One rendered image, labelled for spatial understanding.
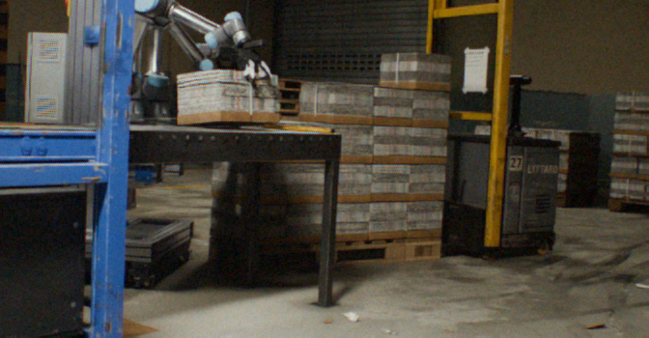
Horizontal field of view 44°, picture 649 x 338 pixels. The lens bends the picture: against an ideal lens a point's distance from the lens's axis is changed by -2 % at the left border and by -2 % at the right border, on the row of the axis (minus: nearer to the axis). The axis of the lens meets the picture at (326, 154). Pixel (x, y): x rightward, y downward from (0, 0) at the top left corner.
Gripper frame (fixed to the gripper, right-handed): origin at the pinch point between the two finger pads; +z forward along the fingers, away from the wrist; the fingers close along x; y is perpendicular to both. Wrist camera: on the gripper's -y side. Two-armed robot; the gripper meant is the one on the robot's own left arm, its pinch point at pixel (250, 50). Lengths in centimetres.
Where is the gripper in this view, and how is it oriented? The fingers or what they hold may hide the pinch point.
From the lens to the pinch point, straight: 490.9
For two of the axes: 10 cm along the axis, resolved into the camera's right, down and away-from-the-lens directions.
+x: 3.5, 2.0, -9.1
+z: 9.3, 0.3, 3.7
